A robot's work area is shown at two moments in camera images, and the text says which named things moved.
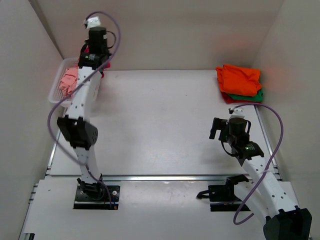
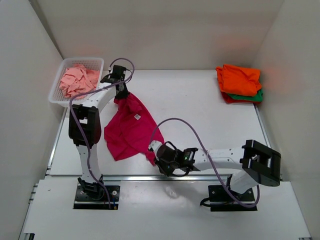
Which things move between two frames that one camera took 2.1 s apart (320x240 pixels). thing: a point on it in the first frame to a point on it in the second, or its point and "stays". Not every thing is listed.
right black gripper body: x=224 y=136 to x=167 y=168
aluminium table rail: x=156 y=178 stays
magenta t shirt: x=107 y=65 to x=133 y=130
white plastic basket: x=65 y=81 stays
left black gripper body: x=89 y=37 to x=122 y=93
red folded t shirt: x=227 y=99 stays
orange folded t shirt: x=238 y=80 stays
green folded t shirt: x=258 y=97 stays
